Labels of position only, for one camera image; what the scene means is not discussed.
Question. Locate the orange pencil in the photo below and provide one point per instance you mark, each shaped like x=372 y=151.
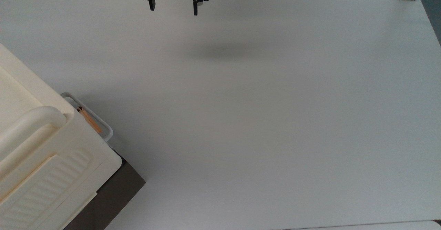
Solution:
x=90 y=120

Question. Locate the clear plastic tray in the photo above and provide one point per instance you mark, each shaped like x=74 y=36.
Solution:
x=105 y=126

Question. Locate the dark brown drawer box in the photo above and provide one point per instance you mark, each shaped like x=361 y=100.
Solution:
x=110 y=195

